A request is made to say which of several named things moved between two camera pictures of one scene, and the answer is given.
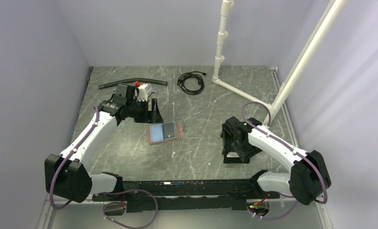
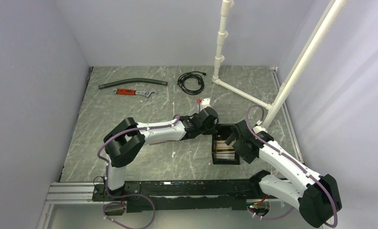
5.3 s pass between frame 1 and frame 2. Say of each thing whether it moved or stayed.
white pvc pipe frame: stayed
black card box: moved
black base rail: stayed
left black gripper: moved
